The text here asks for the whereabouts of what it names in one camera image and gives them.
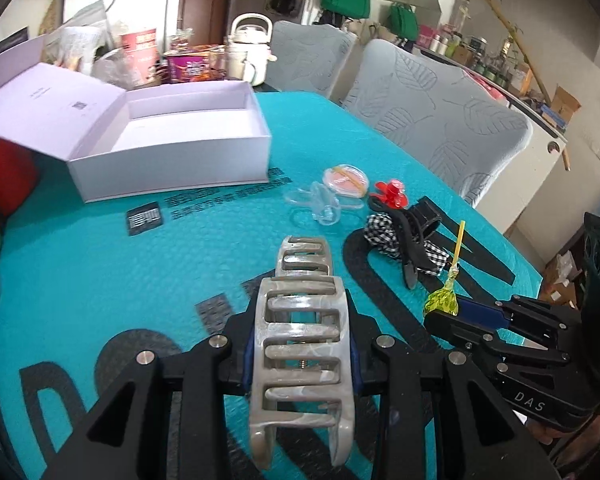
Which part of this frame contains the clear plastic hair clip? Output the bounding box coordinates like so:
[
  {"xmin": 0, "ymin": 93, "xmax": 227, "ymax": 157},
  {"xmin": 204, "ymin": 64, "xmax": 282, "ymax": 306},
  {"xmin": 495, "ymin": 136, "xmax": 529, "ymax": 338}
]
[{"xmin": 284, "ymin": 181, "xmax": 364, "ymax": 226}]

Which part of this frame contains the brown wooden door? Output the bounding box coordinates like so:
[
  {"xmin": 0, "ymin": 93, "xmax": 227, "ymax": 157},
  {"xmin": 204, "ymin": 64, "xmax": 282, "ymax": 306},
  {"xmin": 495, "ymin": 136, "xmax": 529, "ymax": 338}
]
[{"xmin": 178, "ymin": 0, "xmax": 230, "ymax": 46}]

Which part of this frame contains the cream white kettle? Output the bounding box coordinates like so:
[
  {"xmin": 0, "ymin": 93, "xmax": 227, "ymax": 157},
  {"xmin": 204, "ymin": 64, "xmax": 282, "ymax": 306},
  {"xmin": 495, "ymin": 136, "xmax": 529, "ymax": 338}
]
[{"xmin": 225, "ymin": 13, "xmax": 277, "ymax": 87}]

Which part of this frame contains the right hand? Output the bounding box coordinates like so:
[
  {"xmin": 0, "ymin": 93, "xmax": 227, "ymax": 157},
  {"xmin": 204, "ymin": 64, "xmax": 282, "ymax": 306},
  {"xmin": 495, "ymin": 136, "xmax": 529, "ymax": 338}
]
[{"xmin": 524, "ymin": 415, "xmax": 600, "ymax": 469}]

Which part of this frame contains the grey leaf chair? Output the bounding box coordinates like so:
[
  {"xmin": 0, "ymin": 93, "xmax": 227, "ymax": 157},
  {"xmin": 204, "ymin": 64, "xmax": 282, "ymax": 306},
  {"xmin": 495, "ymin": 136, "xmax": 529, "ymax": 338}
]
[
  {"xmin": 343, "ymin": 39, "xmax": 532, "ymax": 207},
  {"xmin": 265, "ymin": 21, "xmax": 356, "ymax": 98}
]

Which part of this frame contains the white mini fridge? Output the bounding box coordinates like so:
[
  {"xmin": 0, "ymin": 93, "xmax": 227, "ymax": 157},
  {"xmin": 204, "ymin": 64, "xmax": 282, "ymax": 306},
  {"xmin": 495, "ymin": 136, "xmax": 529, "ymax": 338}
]
[{"xmin": 62, "ymin": 0, "xmax": 180, "ymax": 53}]

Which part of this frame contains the black velcro strap roll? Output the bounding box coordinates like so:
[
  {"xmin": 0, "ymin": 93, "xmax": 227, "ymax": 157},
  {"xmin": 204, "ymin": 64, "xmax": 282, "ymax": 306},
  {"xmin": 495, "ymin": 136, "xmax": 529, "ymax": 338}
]
[{"xmin": 409, "ymin": 196, "xmax": 444, "ymax": 233}]

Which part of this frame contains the purple instant noodle bowl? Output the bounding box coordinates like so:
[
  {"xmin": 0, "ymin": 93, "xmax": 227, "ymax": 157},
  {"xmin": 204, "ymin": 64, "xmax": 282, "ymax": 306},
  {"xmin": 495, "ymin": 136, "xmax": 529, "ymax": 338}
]
[{"xmin": 164, "ymin": 50, "xmax": 215, "ymax": 84}]

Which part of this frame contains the lavender open gift box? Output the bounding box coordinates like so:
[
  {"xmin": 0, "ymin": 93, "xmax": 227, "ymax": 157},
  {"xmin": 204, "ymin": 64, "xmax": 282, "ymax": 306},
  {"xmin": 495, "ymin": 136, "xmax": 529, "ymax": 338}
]
[{"xmin": 0, "ymin": 37, "xmax": 272, "ymax": 203}]

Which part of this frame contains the red flower hair clip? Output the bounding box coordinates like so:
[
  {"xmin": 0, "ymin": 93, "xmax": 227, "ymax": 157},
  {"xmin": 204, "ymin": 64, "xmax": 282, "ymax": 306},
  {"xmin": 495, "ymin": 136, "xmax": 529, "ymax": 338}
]
[{"xmin": 370, "ymin": 179, "xmax": 408, "ymax": 209}]

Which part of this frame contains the teal bubble mailer mat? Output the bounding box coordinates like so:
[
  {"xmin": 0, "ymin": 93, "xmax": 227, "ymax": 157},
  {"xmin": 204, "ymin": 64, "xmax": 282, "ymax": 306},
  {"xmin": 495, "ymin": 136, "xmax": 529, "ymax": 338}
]
[{"xmin": 0, "ymin": 93, "xmax": 541, "ymax": 479}]

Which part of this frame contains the pink round blush compact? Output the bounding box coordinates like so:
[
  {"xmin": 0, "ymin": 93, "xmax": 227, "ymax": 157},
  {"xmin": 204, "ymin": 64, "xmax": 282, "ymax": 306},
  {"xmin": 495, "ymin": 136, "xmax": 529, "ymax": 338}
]
[{"xmin": 322, "ymin": 164, "xmax": 370, "ymax": 198}]

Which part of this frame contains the pink paper cup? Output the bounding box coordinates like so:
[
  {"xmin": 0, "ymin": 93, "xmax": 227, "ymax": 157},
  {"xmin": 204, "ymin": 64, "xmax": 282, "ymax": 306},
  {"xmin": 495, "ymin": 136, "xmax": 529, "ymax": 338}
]
[{"xmin": 121, "ymin": 28, "xmax": 159, "ymax": 88}]

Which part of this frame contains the small green tote bag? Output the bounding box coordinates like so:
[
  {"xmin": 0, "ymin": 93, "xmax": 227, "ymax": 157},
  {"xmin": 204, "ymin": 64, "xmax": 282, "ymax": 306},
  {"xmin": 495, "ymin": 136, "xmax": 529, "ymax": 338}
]
[{"xmin": 388, "ymin": 3, "xmax": 419, "ymax": 41}]

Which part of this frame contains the yellow green lollipop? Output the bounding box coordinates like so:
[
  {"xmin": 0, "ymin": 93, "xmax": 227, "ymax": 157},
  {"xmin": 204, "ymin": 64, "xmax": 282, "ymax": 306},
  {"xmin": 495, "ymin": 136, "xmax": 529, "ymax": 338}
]
[{"xmin": 424, "ymin": 220, "xmax": 466, "ymax": 316}]

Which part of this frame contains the beige marbled hair claw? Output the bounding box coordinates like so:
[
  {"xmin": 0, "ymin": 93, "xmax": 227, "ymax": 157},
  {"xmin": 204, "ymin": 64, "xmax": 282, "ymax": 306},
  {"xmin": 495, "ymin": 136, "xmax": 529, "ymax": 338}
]
[{"xmin": 249, "ymin": 236, "xmax": 355, "ymax": 469}]

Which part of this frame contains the red box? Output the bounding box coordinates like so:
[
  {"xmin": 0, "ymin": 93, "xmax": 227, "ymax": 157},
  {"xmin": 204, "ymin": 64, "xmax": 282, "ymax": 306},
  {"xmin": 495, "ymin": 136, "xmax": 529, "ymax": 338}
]
[{"xmin": 0, "ymin": 139, "xmax": 40, "ymax": 217}]

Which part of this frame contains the black white gingham scrunchie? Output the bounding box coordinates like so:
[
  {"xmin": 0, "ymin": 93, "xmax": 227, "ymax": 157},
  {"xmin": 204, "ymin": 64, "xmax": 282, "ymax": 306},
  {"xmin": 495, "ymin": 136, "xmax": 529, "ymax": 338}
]
[{"xmin": 363, "ymin": 212, "xmax": 451, "ymax": 276}]

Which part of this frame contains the far grey leaf chair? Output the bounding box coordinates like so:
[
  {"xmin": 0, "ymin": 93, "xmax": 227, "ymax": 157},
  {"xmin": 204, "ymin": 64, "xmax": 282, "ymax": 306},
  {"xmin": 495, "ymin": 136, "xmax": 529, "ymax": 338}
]
[{"xmin": 265, "ymin": 21, "xmax": 356, "ymax": 98}]

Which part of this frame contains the near grey leaf chair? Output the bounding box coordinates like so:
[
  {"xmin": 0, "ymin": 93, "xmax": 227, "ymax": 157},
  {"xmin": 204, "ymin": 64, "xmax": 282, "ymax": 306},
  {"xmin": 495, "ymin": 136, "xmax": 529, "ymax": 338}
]
[{"xmin": 343, "ymin": 39, "xmax": 532, "ymax": 207}]

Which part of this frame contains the black hair clip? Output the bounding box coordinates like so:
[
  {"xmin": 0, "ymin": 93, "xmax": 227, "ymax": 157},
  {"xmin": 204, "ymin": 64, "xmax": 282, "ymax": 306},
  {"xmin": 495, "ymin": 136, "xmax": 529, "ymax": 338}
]
[{"xmin": 367, "ymin": 197, "xmax": 442, "ymax": 289}]

